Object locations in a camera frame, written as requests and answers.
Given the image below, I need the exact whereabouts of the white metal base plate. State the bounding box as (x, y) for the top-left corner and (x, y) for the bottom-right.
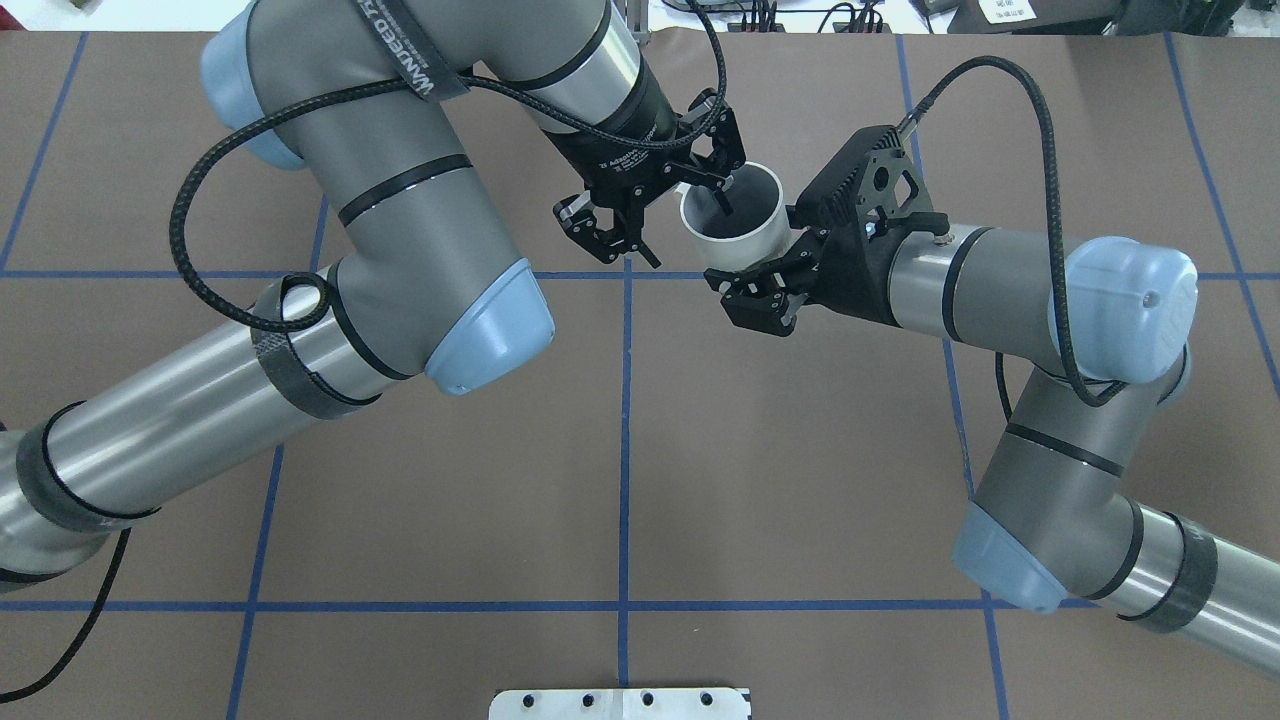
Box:
(488, 687), (753, 719)

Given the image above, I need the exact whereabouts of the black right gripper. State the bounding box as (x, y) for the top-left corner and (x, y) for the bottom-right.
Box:
(704, 195), (896, 337)

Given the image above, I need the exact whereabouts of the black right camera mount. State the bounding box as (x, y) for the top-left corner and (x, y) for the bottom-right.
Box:
(795, 126), (951, 238)

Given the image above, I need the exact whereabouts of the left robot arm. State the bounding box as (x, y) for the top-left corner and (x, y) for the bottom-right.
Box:
(1, 1), (745, 591)

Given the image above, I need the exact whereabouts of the white cup with handle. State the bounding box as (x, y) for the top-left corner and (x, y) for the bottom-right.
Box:
(676, 161), (794, 272)

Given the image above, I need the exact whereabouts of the black braided right cable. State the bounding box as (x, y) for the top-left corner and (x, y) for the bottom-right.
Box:
(895, 56), (1132, 421)

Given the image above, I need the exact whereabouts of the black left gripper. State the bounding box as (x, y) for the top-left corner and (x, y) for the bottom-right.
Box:
(547, 65), (746, 269)

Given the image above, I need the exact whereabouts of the black cables bundle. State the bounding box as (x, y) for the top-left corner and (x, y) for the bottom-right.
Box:
(660, 0), (893, 36)

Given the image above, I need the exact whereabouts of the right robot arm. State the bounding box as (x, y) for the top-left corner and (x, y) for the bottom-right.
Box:
(678, 191), (1277, 676)

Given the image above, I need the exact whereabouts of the black box with label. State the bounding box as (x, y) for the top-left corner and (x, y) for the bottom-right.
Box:
(946, 1), (1124, 35)

